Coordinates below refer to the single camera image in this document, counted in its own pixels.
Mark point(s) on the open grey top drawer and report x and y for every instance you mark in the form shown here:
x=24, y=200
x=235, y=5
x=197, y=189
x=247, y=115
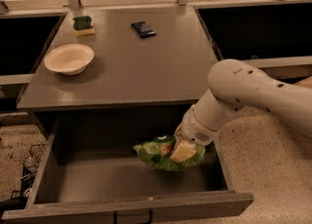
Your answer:
x=89, y=171

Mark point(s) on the white paper bowl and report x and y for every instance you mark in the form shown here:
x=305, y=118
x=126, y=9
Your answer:
x=69, y=59

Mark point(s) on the black drawer handle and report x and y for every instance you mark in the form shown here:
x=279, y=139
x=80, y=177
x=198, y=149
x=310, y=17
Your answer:
x=133, y=217

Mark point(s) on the grey cabinet with top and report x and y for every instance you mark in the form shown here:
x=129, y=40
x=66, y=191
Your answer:
x=148, y=81

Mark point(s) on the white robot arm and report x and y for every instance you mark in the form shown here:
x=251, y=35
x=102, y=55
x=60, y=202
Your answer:
x=233, y=86

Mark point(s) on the green rice chip bag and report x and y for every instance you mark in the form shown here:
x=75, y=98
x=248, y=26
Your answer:
x=157, y=153

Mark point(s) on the green yellow sponge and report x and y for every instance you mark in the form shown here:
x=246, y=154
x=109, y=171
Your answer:
x=83, y=26

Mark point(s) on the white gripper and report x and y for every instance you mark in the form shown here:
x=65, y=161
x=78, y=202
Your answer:
x=194, y=130

